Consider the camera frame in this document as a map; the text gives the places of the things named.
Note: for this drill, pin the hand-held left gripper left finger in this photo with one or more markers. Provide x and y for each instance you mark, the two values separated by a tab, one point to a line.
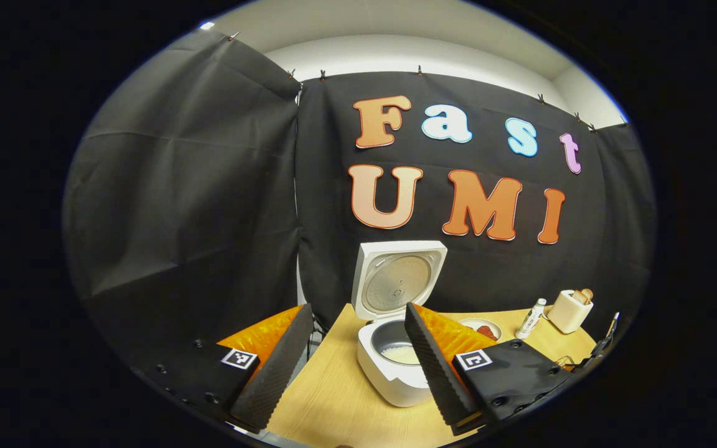
281	373

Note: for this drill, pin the white rice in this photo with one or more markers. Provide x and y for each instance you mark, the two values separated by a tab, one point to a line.
399	354

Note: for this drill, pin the toasted bread slice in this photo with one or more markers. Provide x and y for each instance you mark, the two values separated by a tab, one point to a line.
588	294
579	298

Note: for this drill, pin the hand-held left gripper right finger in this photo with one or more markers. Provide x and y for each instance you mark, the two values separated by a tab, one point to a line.
436	373

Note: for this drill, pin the white rice cooker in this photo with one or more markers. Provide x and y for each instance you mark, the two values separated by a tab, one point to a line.
396	280

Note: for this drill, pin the white round plate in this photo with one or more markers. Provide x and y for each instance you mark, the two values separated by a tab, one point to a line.
467	323

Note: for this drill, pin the white toaster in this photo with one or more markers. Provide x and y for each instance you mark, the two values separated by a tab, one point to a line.
564	317

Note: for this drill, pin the red meat piece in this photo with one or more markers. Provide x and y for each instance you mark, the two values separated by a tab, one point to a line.
487	332

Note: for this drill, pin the white drink bottle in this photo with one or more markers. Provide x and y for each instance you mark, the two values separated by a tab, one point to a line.
529	320

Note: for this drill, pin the black backdrop cloth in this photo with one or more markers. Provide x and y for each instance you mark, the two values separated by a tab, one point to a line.
209	186

